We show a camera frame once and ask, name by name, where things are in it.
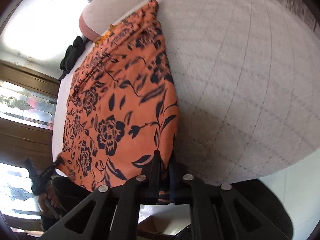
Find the orange black floral blouse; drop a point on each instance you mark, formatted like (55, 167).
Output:
(122, 109)

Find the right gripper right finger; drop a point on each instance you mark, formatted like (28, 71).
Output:
(243, 210)

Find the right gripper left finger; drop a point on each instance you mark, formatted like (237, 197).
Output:
(111, 213)

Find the black clothes pile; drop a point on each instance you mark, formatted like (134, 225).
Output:
(73, 52)

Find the person's left hand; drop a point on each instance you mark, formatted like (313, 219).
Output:
(49, 203)

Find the stained glass wooden door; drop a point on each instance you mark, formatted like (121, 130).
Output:
(21, 141)

